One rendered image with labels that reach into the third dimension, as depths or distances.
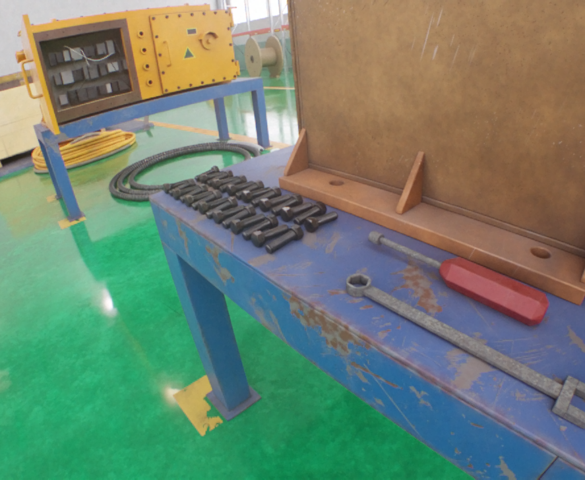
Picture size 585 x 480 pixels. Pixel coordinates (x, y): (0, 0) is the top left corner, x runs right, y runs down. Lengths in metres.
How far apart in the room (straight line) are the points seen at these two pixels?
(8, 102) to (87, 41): 3.05
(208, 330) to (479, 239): 0.60
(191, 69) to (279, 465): 2.58
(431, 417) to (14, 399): 1.33
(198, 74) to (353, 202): 2.47
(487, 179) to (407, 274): 0.16
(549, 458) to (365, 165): 0.45
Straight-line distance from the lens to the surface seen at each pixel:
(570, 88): 0.43
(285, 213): 0.52
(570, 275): 0.44
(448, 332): 0.34
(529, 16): 0.44
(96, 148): 4.35
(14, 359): 1.63
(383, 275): 0.40
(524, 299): 0.36
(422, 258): 0.41
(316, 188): 0.57
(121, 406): 1.20
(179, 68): 2.83
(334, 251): 0.45
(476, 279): 0.37
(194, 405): 1.11
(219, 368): 0.92
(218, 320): 0.83
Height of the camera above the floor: 0.87
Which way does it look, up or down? 30 degrees down
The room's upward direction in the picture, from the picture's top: 6 degrees counter-clockwise
